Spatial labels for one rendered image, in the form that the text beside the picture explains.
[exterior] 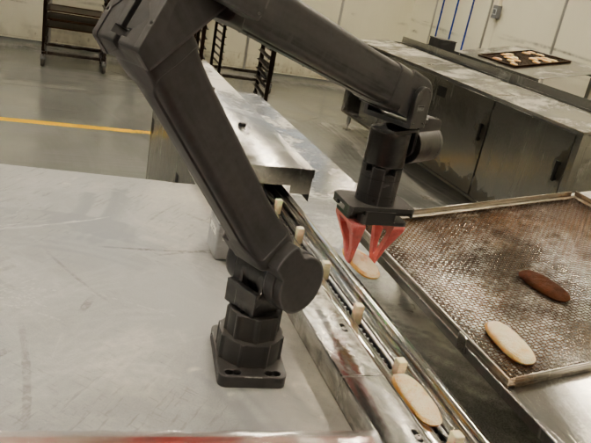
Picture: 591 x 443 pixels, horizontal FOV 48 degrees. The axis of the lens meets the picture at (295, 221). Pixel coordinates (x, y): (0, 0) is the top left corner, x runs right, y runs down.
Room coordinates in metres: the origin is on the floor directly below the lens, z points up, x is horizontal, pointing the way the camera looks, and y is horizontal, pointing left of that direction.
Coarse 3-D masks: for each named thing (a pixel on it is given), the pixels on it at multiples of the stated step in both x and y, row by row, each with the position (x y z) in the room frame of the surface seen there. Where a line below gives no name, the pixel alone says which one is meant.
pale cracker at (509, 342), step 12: (492, 324) 0.81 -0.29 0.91; (504, 324) 0.82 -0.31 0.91; (492, 336) 0.79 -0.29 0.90; (504, 336) 0.78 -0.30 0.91; (516, 336) 0.79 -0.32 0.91; (504, 348) 0.76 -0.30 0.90; (516, 348) 0.76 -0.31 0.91; (528, 348) 0.76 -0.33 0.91; (516, 360) 0.74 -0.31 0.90; (528, 360) 0.74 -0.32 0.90
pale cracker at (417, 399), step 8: (392, 376) 0.72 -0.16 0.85; (400, 376) 0.71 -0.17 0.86; (408, 376) 0.72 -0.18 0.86; (400, 384) 0.70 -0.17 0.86; (408, 384) 0.70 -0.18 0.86; (416, 384) 0.70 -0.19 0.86; (400, 392) 0.68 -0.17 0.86; (408, 392) 0.68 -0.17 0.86; (416, 392) 0.68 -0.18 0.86; (424, 392) 0.69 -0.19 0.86; (408, 400) 0.67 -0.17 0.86; (416, 400) 0.67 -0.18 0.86; (424, 400) 0.67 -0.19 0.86; (432, 400) 0.68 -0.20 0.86; (416, 408) 0.66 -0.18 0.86; (424, 408) 0.66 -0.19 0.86; (432, 408) 0.66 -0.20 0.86; (416, 416) 0.65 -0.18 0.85; (424, 416) 0.64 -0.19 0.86; (432, 416) 0.65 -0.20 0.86; (440, 416) 0.65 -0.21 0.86; (432, 424) 0.64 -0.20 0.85; (440, 424) 0.64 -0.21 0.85
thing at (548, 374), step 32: (576, 192) 1.33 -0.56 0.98; (416, 224) 1.16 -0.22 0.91; (544, 224) 1.19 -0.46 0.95; (384, 256) 1.02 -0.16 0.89; (448, 256) 1.04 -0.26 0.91; (512, 256) 1.05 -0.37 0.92; (576, 256) 1.06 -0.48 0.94; (416, 288) 0.91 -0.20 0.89; (448, 320) 0.82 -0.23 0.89; (544, 320) 0.85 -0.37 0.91; (480, 352) 0.74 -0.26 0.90; (544, 352) 0.77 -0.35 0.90; (576, 352) 0.77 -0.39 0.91; (512, 384) 0.69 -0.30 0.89
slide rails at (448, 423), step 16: (272, 192) 1.35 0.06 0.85; (288, 208) 1.27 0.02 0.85; (304, 240) 1.12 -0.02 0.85; (320, 256) 1.06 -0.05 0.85; (336, 272) 1.00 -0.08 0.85; (352, 288) 0.96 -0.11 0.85; (336, 304) 0.89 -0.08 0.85; (352, 304) 0.90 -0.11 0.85; (352, 320) 0.85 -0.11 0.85; (368, 320) 0.86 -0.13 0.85; (384, 336) 0.82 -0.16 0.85; (400, 352) 0.79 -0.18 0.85; (384, 368) 0.74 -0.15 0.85; (448, 416) 0.66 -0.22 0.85; (432, 432) 0.63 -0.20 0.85; (448, 432) 0.63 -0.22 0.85; (464, 432) 0.64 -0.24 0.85
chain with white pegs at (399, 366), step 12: (276, 204) 1.25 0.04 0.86; (288, 228) 1.19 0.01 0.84; (300, 228) 1.12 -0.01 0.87; (300, 240) 1.12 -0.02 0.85; (324, 264) 0.99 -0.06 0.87; (324, 276) 0.99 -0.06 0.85; (348, 312) 0.90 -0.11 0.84; (360, 312) 0.86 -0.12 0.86; (360, 324) 0.86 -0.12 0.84; (384, 360) 0.78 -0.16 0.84; (396, 360) 0.74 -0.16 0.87; (396, 372) 0.73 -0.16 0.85; (456, 432) 0.61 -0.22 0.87
